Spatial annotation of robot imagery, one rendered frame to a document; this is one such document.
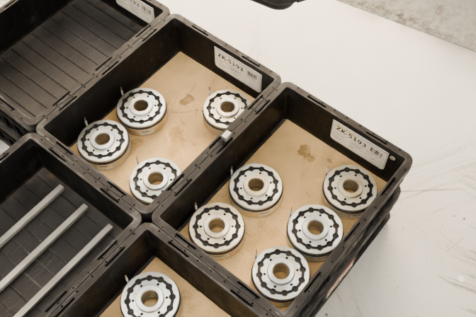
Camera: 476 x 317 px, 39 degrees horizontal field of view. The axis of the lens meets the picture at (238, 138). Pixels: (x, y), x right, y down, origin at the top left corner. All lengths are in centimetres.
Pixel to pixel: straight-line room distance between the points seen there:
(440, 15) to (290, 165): 165
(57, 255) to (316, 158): 53
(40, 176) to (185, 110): 32
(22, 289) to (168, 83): 52
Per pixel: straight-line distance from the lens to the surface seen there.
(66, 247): 129
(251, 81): 139
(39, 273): 128
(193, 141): 136
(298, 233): 122
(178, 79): 146
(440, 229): 146
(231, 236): 122
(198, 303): 120
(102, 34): 158
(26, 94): 151
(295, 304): 110
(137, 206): 118
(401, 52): 172
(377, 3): 286
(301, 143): 136
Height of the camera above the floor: 196
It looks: 56 degrees down
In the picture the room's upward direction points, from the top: 1 degrees counter-clockwise
